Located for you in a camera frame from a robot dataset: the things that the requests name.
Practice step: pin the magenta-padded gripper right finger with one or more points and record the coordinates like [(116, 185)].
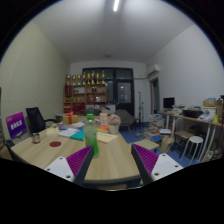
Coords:
[(146, 158)]

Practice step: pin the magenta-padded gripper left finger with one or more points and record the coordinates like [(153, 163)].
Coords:
[(78, 160)]

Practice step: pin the green tea drink bottle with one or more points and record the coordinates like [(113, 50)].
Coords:
[(90, 133)]

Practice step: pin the teal book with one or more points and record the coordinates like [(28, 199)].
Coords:
[(78, 135)]

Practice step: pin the flat round red coaster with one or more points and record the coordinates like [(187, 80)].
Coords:
[(55, 144)]

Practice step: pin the white paper booklet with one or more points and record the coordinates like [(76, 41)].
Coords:
[(67, 132)]

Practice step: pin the pile of books on floor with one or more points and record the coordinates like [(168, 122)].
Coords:
[(155, 123)]

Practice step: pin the pale yellow book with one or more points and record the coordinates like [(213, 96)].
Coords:
[(106, 137)]

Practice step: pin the cream book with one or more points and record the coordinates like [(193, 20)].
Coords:
[(52, 131)]

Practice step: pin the orange book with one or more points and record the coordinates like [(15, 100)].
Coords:
[(103, 128)]

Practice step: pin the yellow gift box, red ribbon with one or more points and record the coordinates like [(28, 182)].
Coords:
[(70, 119)]

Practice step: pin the small wooden stool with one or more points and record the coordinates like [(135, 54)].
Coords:
[(181, 134)]

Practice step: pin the grey armchair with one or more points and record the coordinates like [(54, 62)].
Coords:
[(126, 118)]

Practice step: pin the small metal cup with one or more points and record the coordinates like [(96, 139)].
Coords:
[(35, 138)]

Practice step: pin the upright orange and white box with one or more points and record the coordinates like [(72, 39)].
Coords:
[(103, 119)]

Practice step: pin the pink flowers in white pot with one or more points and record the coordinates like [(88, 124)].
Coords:
[(114, 121)]

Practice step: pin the white round stool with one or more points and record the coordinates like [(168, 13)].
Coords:
[(195, 139)]

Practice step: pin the black microphone stand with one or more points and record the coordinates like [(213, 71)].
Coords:
[(139, 105)]

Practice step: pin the black office chair with armrests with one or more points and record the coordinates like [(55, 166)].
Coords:
[(35, 119)]

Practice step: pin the black computer monitor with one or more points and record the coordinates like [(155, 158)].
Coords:
[(168, 102)]

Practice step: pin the wooden desk with white legs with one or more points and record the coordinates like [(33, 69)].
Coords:
[(196, 119)]

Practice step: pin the wooden shelf unit with trophies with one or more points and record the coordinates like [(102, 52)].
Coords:
[(85, 96)]

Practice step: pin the dark glass door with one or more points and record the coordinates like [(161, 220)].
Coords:
[(124, 91)]

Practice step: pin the black chair back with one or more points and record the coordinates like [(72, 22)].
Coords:
[(9, 144)]

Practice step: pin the purple sign board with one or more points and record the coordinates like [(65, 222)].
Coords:
[(16, 124)]

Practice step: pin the ceiling tube light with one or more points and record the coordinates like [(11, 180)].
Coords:
[(116, 5)]

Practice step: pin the white wall air conditioner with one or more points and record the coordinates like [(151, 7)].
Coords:
[(153, 70)]

